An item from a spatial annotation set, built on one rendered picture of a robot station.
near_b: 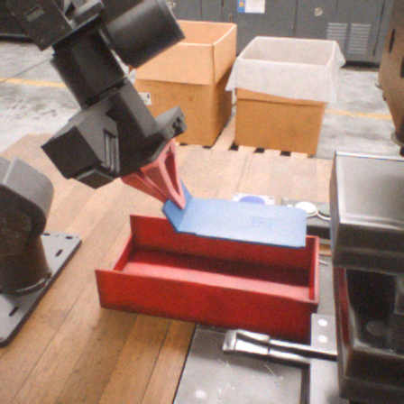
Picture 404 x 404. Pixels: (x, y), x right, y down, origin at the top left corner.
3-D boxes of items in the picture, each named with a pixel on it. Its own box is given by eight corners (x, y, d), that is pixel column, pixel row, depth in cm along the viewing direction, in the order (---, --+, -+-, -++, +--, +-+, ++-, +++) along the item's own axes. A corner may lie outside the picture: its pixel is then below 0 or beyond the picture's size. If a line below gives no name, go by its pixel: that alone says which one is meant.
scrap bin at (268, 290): (133, 247, 65) (130, 212, 62) (313, 272, 61) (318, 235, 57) (99, 307, 55) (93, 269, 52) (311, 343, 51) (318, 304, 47)
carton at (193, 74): (161, 105, 326) (157, 18, 295) (235, 112, 313) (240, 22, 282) (127, 137, 278) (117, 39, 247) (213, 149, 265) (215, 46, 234)
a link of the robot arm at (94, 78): (143, 73, 49) (105, 12, 46) (140, 83, 44) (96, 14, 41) (90, 106, 50) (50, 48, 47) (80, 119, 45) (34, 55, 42)
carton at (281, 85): (247, 107, 321) (252, 32, 294) (335, 116, 307) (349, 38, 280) (223, 149, 265) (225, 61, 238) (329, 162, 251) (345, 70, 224)
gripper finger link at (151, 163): (193, 217, 48) (144, 144, 45) (140, 237, 52) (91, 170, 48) (206, 185, 54) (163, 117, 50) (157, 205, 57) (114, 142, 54)
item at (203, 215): (178, 198, 56) (177, 177, 54) (306, 212, 53) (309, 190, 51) (161, 231, 50) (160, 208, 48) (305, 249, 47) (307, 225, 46)
